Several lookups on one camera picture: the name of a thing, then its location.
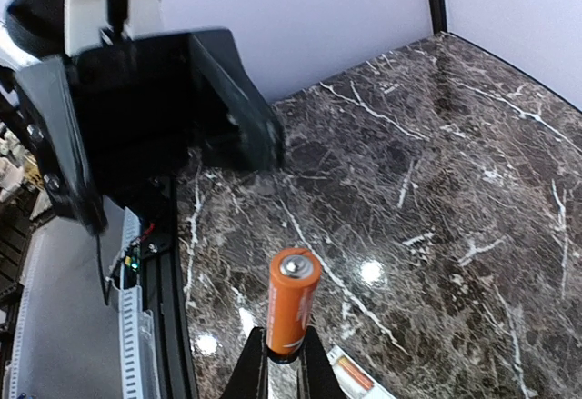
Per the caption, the white slotted cable duct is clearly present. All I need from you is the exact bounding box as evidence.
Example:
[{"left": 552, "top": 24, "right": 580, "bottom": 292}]
[{"left": 2, "top": 211, "right": 161, "bottom": 398}]

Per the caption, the black front table rail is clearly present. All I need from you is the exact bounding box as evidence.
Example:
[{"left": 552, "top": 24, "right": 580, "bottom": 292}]
[{"left": 146, "top": 177, "right": 198, "bottom": 398}]

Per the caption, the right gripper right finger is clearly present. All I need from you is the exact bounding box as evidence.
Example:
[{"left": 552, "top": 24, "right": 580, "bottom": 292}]
[{"left": 296, "top": 326, "right": 346, "bottom": 399}]

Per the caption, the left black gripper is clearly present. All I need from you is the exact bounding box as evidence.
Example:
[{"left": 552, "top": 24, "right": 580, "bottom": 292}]
[{"left": 8, "top": 0, "right": 285, "bottom": 234}]

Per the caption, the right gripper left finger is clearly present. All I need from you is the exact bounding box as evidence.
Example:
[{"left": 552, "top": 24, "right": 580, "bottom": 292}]
[{"left": 220, "top": 326, "right": 268, "bottom": 399}]

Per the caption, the white remote control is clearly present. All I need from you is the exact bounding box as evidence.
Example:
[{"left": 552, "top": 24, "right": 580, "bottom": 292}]
[{"left": 327, "top": 345, "right": 396, "bottom": 399}]

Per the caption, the orange battery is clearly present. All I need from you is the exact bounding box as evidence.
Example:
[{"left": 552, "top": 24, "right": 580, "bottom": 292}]
[
  {"left": 338, "top": 356, "right": 373, "bottom": 391},
  {"left": 266, "top": 248, "right": 322, "bottom": 359}
]

